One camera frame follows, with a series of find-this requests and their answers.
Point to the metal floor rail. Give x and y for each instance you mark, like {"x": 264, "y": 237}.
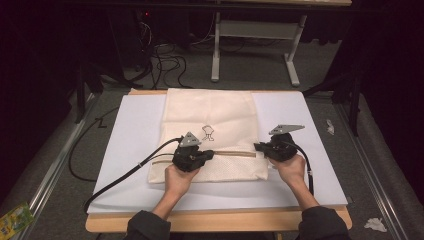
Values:
{"x": 368, "y": 166}
{"x": 55, "y": 165}

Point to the black metal stand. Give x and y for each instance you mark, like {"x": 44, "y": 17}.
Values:
{"x": 355, "y": 103}
{"x": 80, "y": 96}

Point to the white table mat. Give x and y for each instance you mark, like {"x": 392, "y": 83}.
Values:
{"x": 286, "y": 106}

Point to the person's left hand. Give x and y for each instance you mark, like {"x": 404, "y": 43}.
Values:
{"x": 180, "y": 181}

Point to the wooden table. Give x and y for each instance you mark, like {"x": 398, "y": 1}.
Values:
{"x": 216, "y": 221}

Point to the cream mesh laundry bag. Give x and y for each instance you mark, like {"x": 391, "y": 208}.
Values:
{"x": 213, "y": 106}

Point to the small white crumpled tissue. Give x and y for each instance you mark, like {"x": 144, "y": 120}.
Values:
{"x": 330, "y": 127}

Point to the person's right hand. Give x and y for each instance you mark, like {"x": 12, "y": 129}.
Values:
{"x": 291, "y": 170}

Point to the large white crumpled tissue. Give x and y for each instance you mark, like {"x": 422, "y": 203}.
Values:
{"x": 376, "y": 224}

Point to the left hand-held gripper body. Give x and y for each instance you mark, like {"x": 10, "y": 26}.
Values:
{"x": 186, "y": 158}

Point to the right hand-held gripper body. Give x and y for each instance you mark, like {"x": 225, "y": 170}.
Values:
{"x": 282, "y": 150}

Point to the green printed packet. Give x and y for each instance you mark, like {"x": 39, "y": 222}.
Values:
{"x": 15, "y": 220}

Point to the white metal desk frame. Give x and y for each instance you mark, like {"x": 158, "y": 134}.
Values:
{"x": 256, "y": 30}

